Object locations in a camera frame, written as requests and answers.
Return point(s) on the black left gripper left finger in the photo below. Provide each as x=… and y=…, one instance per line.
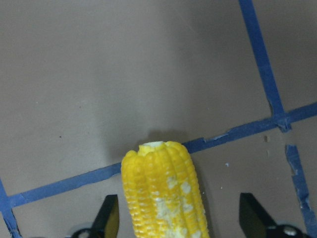
x=106, y=223

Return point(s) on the yellow corn cob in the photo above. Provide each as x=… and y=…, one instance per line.
x=162, y=192

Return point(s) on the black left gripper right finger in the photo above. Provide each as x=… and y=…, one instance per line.
x=256, y=222

